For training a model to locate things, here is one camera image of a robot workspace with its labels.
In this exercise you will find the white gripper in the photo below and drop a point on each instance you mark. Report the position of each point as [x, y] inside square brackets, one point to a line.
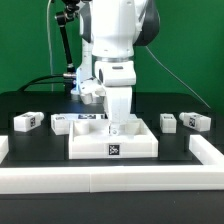
[117, 79]

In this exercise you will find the white square tabletop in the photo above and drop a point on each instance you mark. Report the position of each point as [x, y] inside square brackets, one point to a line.
[90, 139]

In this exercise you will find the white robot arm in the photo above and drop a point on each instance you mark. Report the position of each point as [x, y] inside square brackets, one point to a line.
[111, 29]

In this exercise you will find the white sheet with fiducial markers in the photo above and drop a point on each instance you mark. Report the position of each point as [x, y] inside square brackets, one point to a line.
[75, 116]

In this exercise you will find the white U-shaped fence wall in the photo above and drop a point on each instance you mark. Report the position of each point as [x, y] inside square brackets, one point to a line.
[207, 175]

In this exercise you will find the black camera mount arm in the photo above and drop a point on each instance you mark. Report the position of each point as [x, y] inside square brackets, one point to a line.
[62, 18]

